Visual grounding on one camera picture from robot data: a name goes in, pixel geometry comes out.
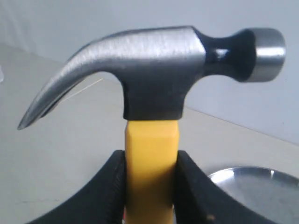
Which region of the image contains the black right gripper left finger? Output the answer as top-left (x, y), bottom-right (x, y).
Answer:
top-left (30, 150), bottom-right (126, 224)

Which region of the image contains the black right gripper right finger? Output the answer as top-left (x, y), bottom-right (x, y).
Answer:
top-left (173, 150), bottom-right (272, 224)

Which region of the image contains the yellow black claw hammer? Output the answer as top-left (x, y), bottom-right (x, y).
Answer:
top-left (18, 26), bottom-right (286, 224)

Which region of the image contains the round steel plate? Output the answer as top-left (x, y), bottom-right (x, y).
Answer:
top-left (209, 166), bottom-right (299, 224)

